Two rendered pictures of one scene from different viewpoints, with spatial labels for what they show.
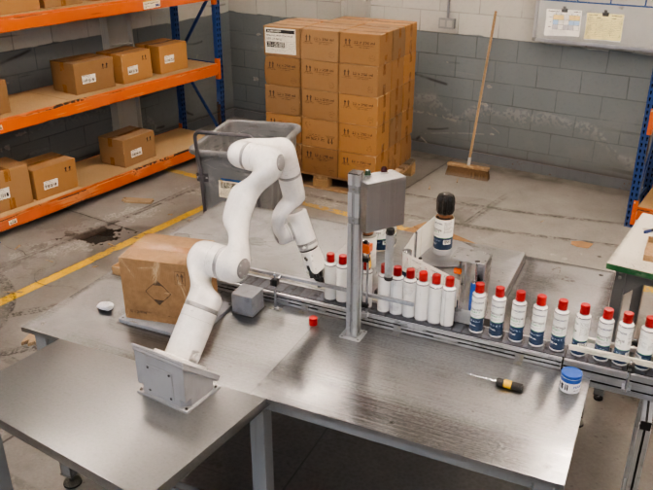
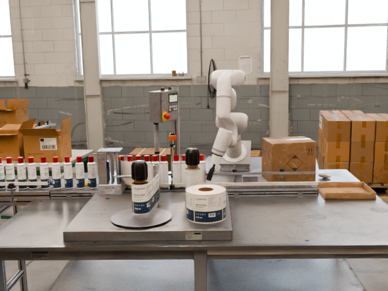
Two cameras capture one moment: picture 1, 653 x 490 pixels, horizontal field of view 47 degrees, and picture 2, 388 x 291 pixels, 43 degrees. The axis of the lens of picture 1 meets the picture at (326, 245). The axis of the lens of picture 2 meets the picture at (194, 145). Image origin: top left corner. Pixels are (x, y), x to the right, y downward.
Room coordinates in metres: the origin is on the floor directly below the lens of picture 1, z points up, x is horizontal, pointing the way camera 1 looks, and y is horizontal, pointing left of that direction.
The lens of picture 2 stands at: (5.46, -1.21, 1.68)
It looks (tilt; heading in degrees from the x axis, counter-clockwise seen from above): 10 degrees down; 157
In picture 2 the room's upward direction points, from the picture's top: 1 degrees counter-clockwise
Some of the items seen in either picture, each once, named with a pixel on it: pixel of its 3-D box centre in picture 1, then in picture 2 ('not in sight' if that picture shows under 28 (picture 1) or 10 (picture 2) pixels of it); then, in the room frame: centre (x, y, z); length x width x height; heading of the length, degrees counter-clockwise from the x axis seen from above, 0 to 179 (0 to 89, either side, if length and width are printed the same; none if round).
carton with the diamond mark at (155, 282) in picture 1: (170, 278); (287, 159); (2.67, 0.63, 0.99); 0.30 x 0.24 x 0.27; 75
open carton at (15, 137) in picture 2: not in sight; (9, 138); (0.56, -1.03, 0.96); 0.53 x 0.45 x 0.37; 148
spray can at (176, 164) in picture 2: (365, 283); (176, 171); (2.64, -0.16, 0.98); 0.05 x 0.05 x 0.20
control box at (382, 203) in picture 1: (378, 200); (164, 105); (2.53, -0.19, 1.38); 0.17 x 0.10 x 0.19; 120
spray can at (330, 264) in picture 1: (330, 275); (201, 171); (2.70, -0.02, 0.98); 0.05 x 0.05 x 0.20
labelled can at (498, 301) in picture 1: (498, 311); (92, 172); (2.41, -0.64, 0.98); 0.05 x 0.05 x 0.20
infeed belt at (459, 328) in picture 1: (357, 308); (183, 190); (2.65, -0.12, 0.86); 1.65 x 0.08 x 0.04; 65
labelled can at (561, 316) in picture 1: (560, 325); (56, 172); (2.32, -0.84, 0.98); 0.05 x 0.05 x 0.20
